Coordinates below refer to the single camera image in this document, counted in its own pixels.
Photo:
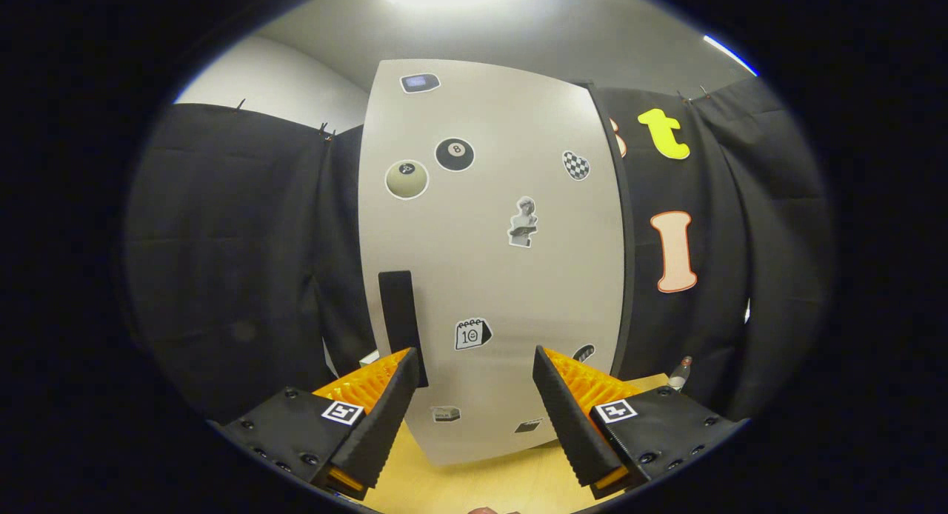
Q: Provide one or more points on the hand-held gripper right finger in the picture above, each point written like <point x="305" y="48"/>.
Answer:
<point x="570" y="432"/>

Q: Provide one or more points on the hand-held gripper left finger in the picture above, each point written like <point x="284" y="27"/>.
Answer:
<point x="385" y="421"/>

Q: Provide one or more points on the beige shoe cabinet door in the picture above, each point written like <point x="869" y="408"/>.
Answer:
<point x="503" y="292"/>

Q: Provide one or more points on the white book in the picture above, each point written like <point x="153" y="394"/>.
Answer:
<point x="369" y="358"/>

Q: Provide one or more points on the red-capped bottle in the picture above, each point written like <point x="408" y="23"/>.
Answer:
<point x="680" y="377"/>

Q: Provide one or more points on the black backdrop cloth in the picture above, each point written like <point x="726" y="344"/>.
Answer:
<point x="222" y="262"/>

